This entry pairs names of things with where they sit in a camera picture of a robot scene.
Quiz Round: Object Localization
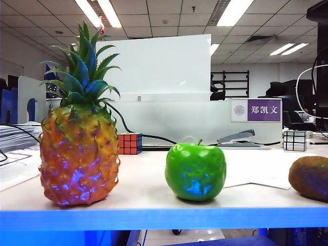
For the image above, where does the black high-back chair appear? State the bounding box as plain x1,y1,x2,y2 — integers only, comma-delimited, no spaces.
265,79,314,98

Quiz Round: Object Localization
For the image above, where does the printed paper stack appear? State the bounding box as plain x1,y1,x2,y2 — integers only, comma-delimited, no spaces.
0,121,43,192

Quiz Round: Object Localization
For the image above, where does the silver mirror cube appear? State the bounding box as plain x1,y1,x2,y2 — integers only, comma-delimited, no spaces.
283,130,308,151

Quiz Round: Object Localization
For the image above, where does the blue file holder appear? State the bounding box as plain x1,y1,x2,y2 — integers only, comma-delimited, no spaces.
0,87,18,125

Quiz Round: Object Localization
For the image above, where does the thin black cable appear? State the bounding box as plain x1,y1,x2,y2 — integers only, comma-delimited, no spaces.
0,124,42,162

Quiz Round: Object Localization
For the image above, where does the long ceiling light tube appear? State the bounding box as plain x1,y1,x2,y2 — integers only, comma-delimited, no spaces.
97,0,122,28
75,0,103,28

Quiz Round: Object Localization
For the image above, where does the frosted glass desk partition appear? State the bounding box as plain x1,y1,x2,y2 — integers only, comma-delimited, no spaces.
46,98,282,149

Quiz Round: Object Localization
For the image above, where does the wide ceiling light panel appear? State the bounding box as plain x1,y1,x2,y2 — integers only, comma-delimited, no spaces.
216,0,254,27

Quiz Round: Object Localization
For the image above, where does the purple and white name plate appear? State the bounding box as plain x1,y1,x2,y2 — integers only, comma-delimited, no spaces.
230,98,282,123

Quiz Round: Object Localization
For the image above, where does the black office chair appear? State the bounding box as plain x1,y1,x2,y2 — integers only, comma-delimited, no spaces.
210,74,227,101

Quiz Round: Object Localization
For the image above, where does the thick black cable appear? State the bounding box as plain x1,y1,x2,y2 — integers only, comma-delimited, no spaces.
105,101,281,151

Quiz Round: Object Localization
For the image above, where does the white cable loop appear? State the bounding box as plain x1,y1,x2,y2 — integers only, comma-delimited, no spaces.
295,64,328,120

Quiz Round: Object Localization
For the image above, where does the white file divider panel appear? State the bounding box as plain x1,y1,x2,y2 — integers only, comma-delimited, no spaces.
17,75,47,124

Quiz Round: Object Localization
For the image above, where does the brown kiwi fruit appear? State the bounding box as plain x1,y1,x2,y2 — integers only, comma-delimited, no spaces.
288,155,328,203

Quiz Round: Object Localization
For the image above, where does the large white paper sheet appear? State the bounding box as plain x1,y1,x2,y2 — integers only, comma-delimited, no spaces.
216,149,312,189

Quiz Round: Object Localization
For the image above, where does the distant ceiling light pair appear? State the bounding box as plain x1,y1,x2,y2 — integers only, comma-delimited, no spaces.
269,43,310,56

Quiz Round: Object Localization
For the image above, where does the white whiteboard panel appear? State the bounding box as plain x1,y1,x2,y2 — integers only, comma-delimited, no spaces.
96,33,212,102

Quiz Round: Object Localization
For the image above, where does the green plastic apple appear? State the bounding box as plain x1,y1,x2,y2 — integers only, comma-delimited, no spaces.
165,138,228,202

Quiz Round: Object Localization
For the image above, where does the orange plastic pineapple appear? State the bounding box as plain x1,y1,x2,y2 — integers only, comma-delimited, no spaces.
38,20,121,207

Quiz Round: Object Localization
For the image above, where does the grey stapler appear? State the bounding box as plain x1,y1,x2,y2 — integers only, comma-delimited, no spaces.
216,129,272,150

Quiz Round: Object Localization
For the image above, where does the small white paper sheet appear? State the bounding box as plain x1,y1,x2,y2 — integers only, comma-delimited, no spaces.
256,176,293,191

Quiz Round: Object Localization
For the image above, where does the colourful Rubik's cube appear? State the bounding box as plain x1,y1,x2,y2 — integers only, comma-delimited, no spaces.
117,132,143,155

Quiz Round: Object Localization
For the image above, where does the black shelf rack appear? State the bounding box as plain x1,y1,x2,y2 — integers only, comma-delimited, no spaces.
211,70,250,98

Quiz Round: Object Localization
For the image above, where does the dark blue patterned poster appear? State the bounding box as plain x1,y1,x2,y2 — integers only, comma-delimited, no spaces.
45,63,64,98

